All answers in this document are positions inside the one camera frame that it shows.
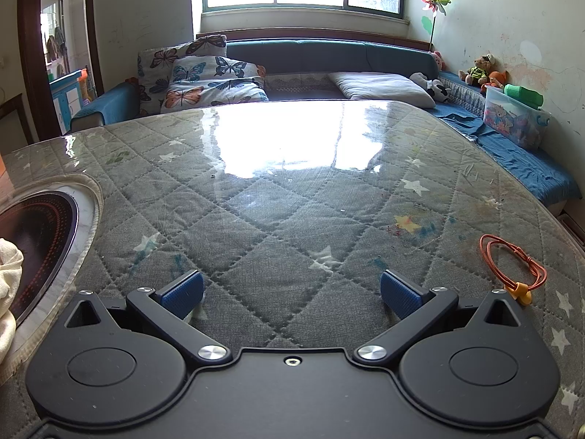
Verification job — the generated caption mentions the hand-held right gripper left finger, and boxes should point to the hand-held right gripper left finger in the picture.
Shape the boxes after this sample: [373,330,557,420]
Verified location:
[65,269,230,363]

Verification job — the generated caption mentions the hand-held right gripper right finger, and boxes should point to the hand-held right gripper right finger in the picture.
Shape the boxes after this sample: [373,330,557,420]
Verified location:
[356,269,520,362]

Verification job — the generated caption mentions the cream canvas shopping bag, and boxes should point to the cream canvas shopping bag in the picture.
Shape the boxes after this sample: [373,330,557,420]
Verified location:
[0,238,24,362]

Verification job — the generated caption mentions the grey quilted star table cover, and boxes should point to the grey quilted star table cover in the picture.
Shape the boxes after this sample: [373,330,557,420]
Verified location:
[0,100,585,439]

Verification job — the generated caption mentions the round black induction cooktop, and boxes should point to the round black induction cooktop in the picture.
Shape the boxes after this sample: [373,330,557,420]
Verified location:
[0,180,103,357]

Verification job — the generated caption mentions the blue sofa cover cloth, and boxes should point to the blue sofa cover cloth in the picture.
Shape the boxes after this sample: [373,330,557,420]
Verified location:
[432,71,582,206]

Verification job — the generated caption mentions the clear plastic storage box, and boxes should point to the clear plastic storage box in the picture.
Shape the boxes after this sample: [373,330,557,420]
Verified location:
[483,85,551,151]

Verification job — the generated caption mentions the black and white plush cow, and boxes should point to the black and white plush cow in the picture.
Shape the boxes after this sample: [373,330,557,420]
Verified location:
[409,72,452,104]

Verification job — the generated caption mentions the white pillow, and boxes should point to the white pillow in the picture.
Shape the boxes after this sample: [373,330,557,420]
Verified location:
[328,72,437,108]

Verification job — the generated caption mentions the blue cabinet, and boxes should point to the blue cabinet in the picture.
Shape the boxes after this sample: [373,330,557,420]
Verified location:
[49,68,94,133]

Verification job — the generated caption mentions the green plastic bottle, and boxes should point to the green plastic bottle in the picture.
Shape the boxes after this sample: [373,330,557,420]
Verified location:
[504,85,544,110]

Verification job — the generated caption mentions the orange plush toy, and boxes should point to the orange plush toy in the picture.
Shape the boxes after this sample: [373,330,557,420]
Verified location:
[480,71,510,97]

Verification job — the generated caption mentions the brown plush bear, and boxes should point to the brown plush bear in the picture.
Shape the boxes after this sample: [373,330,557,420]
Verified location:
[458,53,497,87]

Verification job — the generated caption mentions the dark wooden furniture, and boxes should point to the dark wooden furniture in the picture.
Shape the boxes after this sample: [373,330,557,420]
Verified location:
[0,93,34,156]

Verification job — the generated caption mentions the colourful pinwheel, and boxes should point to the colourful pinwheel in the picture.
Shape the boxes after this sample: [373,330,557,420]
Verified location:
[419,0,452,53]

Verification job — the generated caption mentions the dark wooden door frame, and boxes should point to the dark wooden door frame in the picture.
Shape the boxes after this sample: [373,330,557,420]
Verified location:
[18,0,106,135]

